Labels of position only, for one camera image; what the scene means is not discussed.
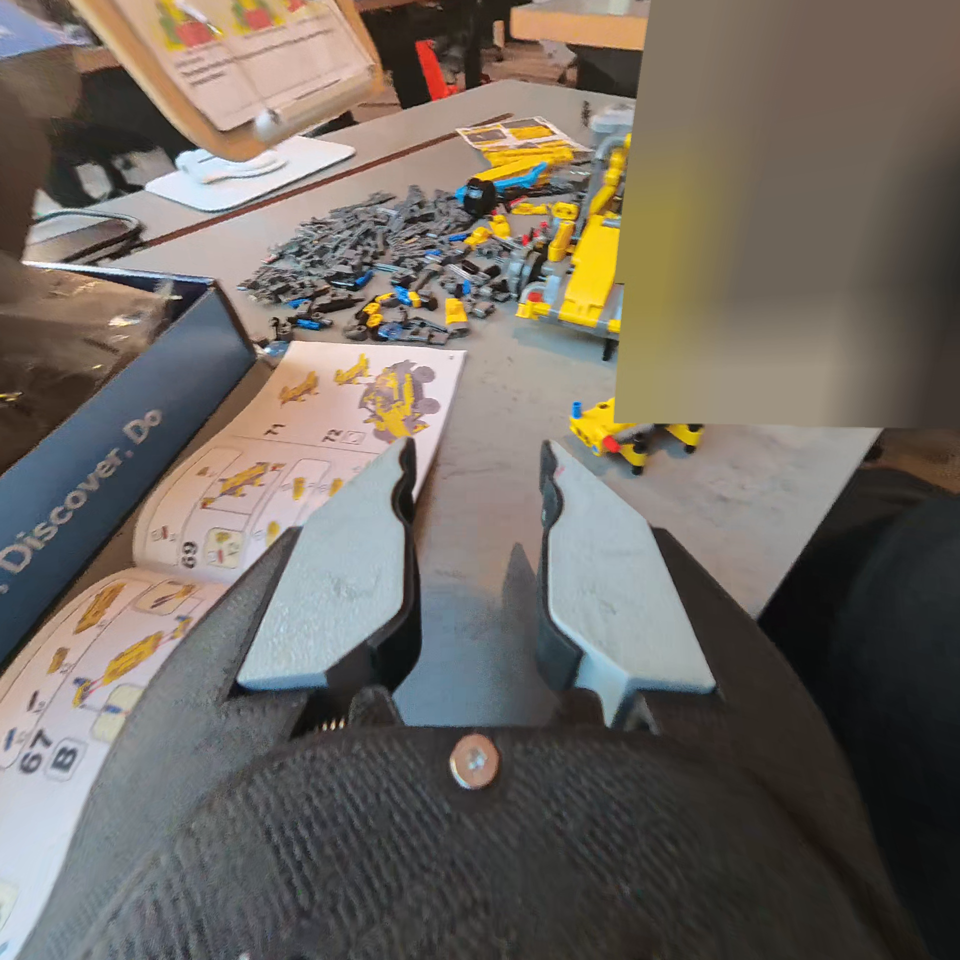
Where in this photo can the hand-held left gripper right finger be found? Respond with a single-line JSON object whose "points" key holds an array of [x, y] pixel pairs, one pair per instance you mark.
{"points": [[622, 600]]}

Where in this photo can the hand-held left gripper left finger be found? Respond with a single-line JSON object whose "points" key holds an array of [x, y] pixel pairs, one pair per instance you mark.
{"points": [[330, 600]]}

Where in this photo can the small yellow brick assembly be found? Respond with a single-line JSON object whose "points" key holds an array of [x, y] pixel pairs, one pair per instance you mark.
{"points": [[596, 427]]}

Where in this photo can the yellow brick vehicle model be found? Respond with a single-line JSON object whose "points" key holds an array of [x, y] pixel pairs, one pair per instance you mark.
{"points": [[592, 262]]}

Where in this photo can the instruction booklet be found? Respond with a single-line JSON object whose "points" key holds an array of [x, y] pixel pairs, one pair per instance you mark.
{"points": [[300, 420]]}

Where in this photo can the person's dark clothing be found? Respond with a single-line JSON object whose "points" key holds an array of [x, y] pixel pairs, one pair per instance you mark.
{"points": [[885, 637]]}

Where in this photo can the blue cardboard box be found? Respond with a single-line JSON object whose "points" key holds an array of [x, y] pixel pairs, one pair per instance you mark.
{"points": [[90, 465]]}

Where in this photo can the pile of grey brick pieces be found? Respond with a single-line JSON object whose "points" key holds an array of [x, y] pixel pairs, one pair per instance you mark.
{"points": [[360, 240]]}

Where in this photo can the crumpled plastic bag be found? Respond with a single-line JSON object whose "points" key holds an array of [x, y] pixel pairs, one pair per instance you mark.
{"points": [[75, 337]]}

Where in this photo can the black wheel tyre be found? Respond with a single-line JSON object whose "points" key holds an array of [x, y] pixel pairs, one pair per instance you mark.
{"points": [[480, 199]]}

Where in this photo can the white metal stand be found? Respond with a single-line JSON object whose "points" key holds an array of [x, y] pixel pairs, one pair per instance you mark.
{"points": [[285, 169]]}

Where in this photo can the large yellow panel brick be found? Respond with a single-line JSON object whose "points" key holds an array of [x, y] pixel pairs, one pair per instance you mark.
{"points": [[525, 159]]}

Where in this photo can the grey battery box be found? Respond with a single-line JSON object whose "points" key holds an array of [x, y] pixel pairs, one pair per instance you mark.
{"points": [[609, 120]]}

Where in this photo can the orange bag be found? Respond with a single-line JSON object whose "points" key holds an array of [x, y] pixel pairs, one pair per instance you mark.
{"points": [[435, 71]]}

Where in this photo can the printed paper sheet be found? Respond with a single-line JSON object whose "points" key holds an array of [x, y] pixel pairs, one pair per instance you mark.
{"points": [[262, 60]]}

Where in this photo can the grey table with wood edge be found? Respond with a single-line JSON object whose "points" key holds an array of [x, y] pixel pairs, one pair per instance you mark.
{"points": [[577, 22]]}

